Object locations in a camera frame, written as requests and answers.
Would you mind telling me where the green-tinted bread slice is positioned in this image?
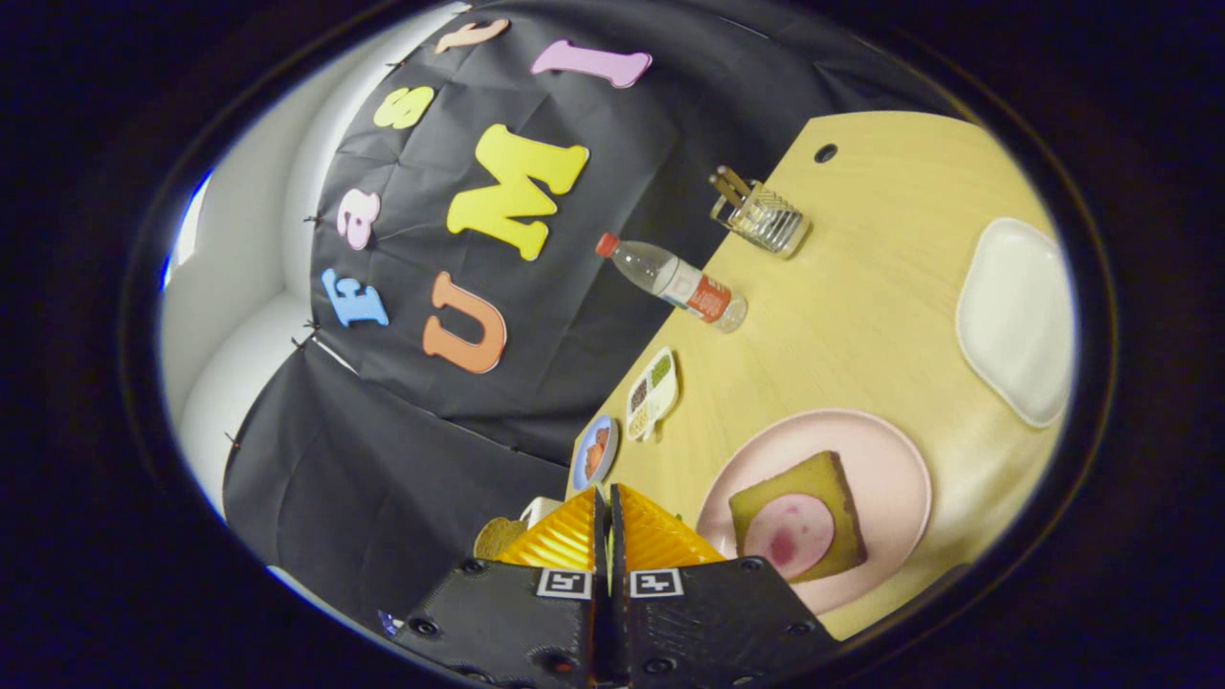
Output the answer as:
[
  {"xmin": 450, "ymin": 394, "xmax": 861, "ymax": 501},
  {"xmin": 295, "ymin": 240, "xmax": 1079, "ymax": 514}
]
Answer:
[{"xmin": 728, "ymin": 451, "xmax": 869, "ymax": 585}]

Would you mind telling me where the pink plate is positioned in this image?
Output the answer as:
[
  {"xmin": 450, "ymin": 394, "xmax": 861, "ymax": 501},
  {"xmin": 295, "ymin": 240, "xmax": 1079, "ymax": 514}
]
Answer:
[{"xmin": 696, "ymin": 409, "xmax": 933, "ymax": 616}]

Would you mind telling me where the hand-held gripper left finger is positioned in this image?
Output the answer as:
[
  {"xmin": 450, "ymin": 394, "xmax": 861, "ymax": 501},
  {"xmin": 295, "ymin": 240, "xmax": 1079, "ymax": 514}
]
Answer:
[{"xmin": 392, "ymin": 483, "xmax": 609, "ymax": 689}]

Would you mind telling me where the clear glass utensil holder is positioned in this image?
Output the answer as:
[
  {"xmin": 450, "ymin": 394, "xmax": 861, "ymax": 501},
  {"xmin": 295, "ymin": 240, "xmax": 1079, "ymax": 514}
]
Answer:
[{"xmin": 710, "ymin": 165, "xmax": 813, "ymax": 259}]

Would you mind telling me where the blue plate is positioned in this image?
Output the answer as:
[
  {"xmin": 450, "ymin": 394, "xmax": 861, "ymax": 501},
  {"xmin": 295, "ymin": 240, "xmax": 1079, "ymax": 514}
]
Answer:
[{"xmin": 571, "ymin": 413, "xmax": 619, "ymax": 493}]

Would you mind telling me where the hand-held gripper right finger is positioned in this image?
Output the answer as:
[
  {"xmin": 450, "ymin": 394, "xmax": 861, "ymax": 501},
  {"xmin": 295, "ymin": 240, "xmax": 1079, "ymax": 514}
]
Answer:
[{"xmin": 611, "ymin": 483, "xmax": 843, "ymax": 689}]

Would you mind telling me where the clear red-capped water bottle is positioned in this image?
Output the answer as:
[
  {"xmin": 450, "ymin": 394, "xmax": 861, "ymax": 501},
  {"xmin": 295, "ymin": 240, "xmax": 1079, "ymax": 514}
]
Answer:
[{"xmin": 595, "ymin": 232, "xmax": 749, "ymax": 334}]

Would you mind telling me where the brown toasted bread slice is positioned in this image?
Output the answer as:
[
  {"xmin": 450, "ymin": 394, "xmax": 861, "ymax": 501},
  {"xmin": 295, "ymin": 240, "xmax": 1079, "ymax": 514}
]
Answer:
[{"xmin": 474, "ymin": 517, "xmax": 529, "ymax": 561}]

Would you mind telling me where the white plate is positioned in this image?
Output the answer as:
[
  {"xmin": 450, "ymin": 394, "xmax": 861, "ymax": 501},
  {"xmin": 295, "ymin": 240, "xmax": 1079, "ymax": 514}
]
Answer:
[{"xmin": 955, "ymin": 217, "xmax": 1075, "ymax": 429}]

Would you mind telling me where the pink ham slice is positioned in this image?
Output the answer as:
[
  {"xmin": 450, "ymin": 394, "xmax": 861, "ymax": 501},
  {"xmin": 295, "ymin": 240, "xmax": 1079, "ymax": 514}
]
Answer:
[{"xmin": 742, "ymin": 493, "xmax": 835, "ymax": 580}]

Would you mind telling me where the white divided condiment tray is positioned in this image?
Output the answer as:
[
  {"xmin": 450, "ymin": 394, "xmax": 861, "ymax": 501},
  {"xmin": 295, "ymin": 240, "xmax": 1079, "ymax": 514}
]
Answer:
[{"xmin": 626, "ymin": 346, "xmax": 680, "ymax": 443}]

